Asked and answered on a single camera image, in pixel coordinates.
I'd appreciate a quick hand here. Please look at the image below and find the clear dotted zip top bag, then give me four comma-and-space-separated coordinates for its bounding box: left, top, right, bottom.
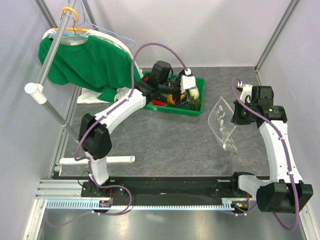
207, 96, 238, 153

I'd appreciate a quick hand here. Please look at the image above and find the orange carrot with green leaves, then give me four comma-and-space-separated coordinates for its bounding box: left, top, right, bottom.
166, 94, 201, 111

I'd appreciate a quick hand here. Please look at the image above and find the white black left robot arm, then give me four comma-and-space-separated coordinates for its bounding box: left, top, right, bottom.
79, 60, 197, 197

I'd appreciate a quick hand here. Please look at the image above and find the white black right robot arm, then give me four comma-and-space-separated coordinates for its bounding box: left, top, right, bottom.
229, 82, 314, 214

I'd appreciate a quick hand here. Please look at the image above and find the white radish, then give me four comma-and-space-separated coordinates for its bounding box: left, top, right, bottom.
188, 86, 200, 100

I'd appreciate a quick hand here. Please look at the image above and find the green plastic tray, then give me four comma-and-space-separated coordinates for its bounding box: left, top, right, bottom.
143, 77, 206, 117

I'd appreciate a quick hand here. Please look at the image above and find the red chili pepper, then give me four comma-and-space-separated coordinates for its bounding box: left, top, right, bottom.
152, 99, 167, 107

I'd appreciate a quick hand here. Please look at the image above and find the green t-shirt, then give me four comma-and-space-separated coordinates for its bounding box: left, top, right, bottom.
48, 36, 143, 103

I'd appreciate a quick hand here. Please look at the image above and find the white t-shirt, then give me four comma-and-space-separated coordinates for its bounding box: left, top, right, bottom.
41, 27, 141, 105

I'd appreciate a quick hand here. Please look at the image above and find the orange clothes hanger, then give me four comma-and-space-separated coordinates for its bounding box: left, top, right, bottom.
53, 6, 90, 35

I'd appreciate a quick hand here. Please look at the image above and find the silver clothes rack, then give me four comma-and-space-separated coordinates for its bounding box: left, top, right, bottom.
24, 0, 136, 166

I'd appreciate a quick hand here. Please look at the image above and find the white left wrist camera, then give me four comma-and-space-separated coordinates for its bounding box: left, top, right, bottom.
180, 68, 197, 94

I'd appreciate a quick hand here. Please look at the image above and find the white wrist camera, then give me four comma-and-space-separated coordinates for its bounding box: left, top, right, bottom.
236, 81, 253, 104
180, 68, 197, 94

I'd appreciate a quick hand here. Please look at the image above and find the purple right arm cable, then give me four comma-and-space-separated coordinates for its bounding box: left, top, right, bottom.
224, 77, 301, 232

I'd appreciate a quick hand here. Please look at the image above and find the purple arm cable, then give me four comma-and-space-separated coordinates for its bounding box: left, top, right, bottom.
44, 42, 191, 228
224, 77, 301, 232

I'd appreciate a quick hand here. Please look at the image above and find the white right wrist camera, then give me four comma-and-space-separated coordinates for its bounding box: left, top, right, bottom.
236, 81, 253, 104

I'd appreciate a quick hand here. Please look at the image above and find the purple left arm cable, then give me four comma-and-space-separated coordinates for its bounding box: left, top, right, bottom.
44, 42, 191, 228

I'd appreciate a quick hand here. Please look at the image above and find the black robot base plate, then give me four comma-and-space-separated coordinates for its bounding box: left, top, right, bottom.
81, 175, 253, 199

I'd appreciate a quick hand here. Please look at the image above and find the blue wire hanger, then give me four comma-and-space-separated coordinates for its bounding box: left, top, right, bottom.
79, 0, 136, 48

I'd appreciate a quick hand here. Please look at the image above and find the white slotted cable duct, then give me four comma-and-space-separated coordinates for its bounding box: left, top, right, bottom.
46, 199, 240, 211

